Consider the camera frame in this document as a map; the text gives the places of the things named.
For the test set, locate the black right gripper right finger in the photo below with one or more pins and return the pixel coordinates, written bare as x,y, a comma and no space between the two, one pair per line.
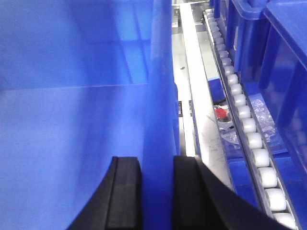
202,202

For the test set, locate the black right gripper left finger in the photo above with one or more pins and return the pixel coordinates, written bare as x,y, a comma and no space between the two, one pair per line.
116,203

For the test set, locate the large light blue crate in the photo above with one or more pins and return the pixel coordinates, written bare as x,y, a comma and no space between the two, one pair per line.
82,81

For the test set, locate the clear plastic bag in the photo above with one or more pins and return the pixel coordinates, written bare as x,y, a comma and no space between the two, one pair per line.
228,133

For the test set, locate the white roller conveyor track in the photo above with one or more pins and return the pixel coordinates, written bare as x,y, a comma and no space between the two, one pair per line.
272,196

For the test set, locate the red bottle cap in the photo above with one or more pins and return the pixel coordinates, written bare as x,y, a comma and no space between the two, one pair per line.
221,113

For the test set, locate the lower middle blue bin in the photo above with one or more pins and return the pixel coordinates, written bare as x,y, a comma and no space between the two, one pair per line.
290,174

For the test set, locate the blue bin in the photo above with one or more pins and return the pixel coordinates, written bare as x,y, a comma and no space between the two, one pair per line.
290,174
269,39

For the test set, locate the lower right blue bin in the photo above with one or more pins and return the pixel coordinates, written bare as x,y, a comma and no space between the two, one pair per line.
269,39

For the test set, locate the metal divider rail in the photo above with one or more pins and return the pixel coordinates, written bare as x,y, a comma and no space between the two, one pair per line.
208,142

